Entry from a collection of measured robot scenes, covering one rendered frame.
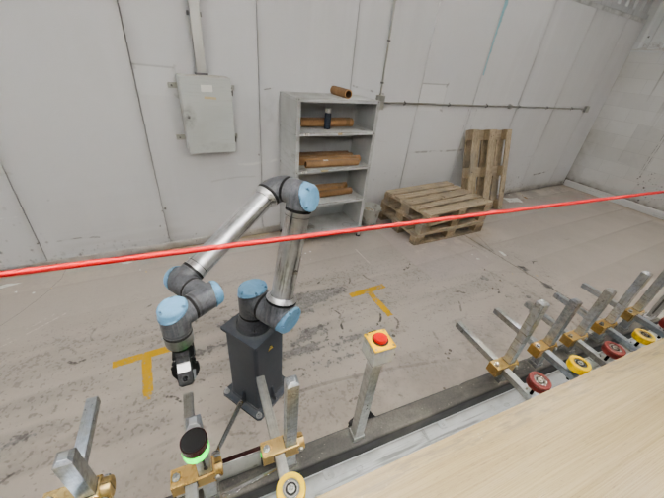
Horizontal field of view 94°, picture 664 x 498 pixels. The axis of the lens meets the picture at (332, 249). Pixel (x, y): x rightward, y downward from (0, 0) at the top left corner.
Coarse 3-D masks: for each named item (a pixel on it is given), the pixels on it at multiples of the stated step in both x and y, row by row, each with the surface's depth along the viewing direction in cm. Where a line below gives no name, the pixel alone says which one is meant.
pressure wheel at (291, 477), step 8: (288, 472) 86; (296, 472) 86; (280, 480) 84; (288, 480) 85; (296, 480) 85; (280, 488) 83; (288, 488) 83; (296, 488) 83; (304, 488) 83; (280, 496) 81; (288, 496) 82; (296, 496) 82; (304, 496) 83
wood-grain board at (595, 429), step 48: (576, 384) 120; (624, 384) 123; (480, 432) 101; (528, 432) 103; (576, 432) 104; (624, 432) 106; (384, 480) 87; (432, 480) 88; (480, 480) 89; (528, 480) 90; (576, 480) 92; (624, 480) 93
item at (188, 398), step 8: (192, 392) 108; (184, 400) 105; (192, 400) 105; (184, 408) 103; (192, 408) 103; (184, 416) 101; (184, 424) 99; (184, 432) 97; (192, 488) 85; (192, 496) 83
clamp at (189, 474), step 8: (192, 464) 89; (216, 464) 89; (184, 472) 87; (192, 472) 87; (208, 472) 87; (216, 472) 88; (184, 480) 85; (192, 480) 85; (200, 480) 86; (208, 480) 88; (176, 488) 84; (184, 488) 85
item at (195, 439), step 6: (192, 432) 73; (198, 432) 73; (204, 432) 74; (186, 438) 72; (192, 438) 72; (198, 438) 72; (204, 438) 72; (180, 444) 71; (186, 444) 71; (192, 444) 71; (198, 444) 71; (204, 444) 72; (186, 450) 70; (192, 450) 70; (198, 450) 70; (204, 462) 82; (204, 468) 85
